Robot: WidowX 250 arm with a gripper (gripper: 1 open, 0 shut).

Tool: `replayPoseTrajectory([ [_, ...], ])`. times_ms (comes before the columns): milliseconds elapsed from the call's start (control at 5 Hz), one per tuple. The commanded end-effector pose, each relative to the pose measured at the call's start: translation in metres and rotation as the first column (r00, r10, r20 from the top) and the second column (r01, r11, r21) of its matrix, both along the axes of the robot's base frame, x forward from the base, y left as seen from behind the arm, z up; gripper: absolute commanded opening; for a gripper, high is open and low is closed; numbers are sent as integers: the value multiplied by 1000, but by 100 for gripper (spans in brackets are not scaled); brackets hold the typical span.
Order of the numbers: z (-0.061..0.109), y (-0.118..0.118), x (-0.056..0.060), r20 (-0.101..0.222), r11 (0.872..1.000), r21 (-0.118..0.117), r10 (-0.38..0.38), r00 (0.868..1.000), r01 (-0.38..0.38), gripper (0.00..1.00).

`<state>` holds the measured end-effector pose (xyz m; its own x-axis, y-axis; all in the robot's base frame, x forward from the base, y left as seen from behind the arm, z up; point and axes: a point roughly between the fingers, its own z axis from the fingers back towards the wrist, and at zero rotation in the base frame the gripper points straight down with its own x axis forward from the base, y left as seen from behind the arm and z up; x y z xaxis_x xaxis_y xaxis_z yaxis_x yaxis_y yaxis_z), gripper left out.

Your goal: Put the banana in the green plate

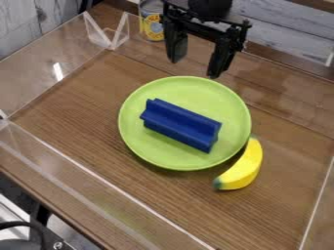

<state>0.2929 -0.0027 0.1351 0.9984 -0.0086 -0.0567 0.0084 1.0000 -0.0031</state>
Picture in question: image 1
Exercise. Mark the yellow toy banana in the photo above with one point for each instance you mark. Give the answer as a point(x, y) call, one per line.
point(243, 171)

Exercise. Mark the black metal table leg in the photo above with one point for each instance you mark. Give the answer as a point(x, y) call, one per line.
point(41, 214)

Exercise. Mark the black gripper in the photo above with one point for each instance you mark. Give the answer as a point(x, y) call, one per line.
point(207, 18)

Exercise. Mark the green round plate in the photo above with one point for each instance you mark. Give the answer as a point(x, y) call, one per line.
point(201, 96)

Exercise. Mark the blue plastic block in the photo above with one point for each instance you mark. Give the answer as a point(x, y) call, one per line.
point(180, 124)

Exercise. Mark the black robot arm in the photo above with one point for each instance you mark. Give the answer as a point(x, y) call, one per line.
point(205, 19)

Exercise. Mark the yellow labelled tin can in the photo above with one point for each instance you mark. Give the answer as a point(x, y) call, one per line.
point(149, 25)

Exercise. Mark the clear acrylic corner bracket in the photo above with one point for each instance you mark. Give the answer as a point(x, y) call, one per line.
point(105, 37)

